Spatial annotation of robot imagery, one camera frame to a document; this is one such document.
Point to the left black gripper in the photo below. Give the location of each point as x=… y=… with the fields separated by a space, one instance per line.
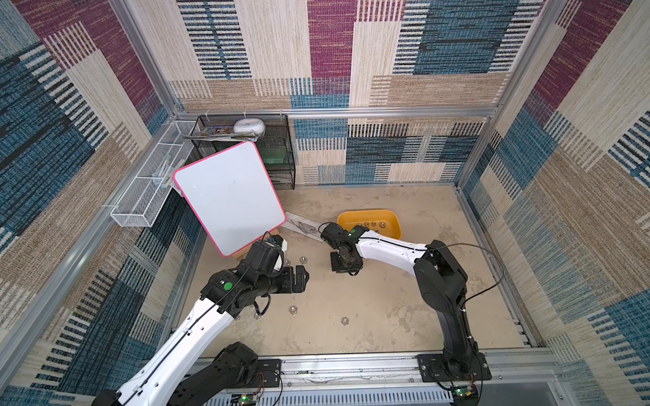
x=288 y=284

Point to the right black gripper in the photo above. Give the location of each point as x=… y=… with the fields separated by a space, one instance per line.
x=346 y=262

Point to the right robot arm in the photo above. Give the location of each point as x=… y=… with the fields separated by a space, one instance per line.
x=441 y=280

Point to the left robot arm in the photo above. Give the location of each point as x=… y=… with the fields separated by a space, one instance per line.
x=166 y=379

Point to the yellow plastic storage box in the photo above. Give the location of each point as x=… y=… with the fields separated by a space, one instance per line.
x=381 y=221

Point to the wooden whiteboard easel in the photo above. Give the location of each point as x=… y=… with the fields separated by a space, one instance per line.
x=244 y=252

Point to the pink framed whiteboard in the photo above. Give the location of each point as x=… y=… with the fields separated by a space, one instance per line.
x=232 y=196

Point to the white round device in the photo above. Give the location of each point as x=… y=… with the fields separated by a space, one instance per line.
x=250 y=126

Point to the black mesh shelf rack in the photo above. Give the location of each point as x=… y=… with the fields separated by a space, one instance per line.
x=214 y=133

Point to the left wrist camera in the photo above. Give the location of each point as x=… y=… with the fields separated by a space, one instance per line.
x=282 y=245

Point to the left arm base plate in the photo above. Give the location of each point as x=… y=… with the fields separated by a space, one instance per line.
x=265 y=373

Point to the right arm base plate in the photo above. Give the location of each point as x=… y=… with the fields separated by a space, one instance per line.
x=437 y=368

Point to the white wire basket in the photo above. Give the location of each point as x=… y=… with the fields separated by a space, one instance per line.
x=145 y=195

